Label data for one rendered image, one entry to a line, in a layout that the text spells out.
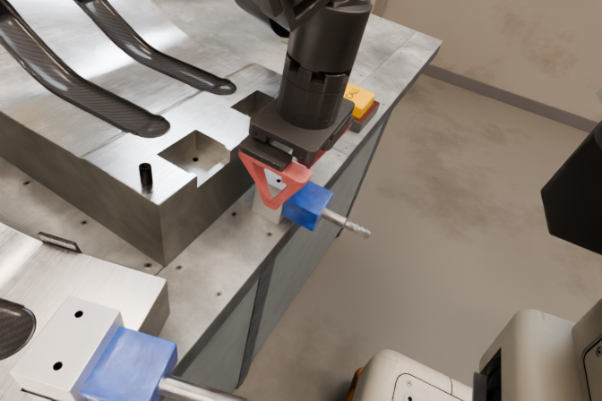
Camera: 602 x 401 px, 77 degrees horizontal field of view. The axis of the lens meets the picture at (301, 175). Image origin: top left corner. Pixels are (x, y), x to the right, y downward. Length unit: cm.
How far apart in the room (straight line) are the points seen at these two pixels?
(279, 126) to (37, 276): 22
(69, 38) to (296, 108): 31
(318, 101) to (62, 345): 24
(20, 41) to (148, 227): 27
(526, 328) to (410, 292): 100
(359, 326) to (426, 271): 38
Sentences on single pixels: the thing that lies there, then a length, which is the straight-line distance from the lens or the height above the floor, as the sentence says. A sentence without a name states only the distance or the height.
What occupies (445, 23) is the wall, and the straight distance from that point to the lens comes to 285.
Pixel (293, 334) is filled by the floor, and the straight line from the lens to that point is 126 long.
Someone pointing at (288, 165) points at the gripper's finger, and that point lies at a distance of 33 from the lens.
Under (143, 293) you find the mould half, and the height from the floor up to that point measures 86.
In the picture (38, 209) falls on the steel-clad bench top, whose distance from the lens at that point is 47.
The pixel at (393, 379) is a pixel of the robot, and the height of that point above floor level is 28.
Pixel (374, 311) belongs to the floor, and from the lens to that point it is 137.
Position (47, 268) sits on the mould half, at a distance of 35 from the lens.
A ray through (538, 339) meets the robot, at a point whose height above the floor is 80.
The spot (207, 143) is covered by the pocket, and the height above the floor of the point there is 88.
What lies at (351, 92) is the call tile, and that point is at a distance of 62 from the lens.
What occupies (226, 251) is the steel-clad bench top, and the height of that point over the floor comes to 80.
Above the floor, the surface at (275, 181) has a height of 85.
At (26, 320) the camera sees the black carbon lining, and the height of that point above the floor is 85.
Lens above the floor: 113
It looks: 42 degrees down
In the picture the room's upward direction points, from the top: 14 degrees clockwise
